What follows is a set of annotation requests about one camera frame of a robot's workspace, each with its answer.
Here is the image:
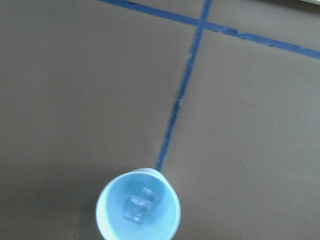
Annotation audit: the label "light blue plastic cup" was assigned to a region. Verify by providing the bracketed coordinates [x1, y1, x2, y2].
[95, 167, 181, 240]

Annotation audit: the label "clear ice cubes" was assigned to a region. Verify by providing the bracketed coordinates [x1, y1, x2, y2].
[123, 187, 159, 225]

